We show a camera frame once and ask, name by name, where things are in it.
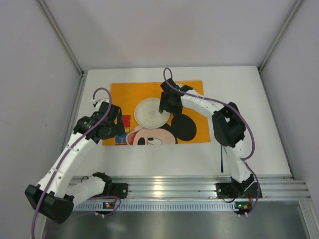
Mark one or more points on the aluminium mounting rail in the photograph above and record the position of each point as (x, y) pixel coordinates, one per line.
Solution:
(203, 188)

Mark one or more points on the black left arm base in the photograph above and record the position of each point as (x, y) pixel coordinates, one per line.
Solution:
(119, 190)

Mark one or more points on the slotted grey cable duct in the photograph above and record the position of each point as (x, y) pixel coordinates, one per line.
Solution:
(156, 206)

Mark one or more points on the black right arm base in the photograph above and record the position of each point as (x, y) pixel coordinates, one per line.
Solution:
(236, 190)

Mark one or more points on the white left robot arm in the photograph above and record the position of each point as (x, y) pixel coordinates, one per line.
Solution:
(52, 196)

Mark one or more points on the cream round plate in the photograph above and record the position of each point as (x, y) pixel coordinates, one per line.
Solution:
(147, 114)

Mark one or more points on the orange Mickey Mouse placemat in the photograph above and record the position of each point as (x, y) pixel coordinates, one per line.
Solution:
(189, 127)

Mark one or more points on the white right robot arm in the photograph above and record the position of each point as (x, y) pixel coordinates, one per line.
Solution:
(228, 126)

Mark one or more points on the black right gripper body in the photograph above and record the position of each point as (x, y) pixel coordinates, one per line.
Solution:
(168, 103)

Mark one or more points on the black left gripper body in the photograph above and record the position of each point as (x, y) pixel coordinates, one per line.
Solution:
(118, 122)

